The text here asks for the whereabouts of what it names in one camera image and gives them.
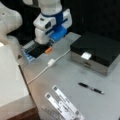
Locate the black and grey storage box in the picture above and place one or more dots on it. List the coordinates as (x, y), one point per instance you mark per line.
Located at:
(96, 52)

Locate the black tray with blue edge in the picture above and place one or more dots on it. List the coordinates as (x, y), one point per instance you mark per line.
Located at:
(32, 50)

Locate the upper metal ruler strip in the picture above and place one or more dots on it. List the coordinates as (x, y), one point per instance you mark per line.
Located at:
(79, 116)

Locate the wooden shelf block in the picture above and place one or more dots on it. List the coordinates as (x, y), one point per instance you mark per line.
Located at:
(16, 102)

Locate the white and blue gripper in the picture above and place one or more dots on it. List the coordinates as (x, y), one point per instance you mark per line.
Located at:
(52, 27)

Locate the clear plastic ruler strip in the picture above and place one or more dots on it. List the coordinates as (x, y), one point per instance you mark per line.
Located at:
(52, 113)

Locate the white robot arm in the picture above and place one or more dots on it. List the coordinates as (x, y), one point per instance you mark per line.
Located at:
(47, 7)

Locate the black pen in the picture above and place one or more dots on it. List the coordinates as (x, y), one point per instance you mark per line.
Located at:
(91, 88)

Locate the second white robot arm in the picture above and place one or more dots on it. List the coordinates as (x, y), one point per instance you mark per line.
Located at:
(10, 20)

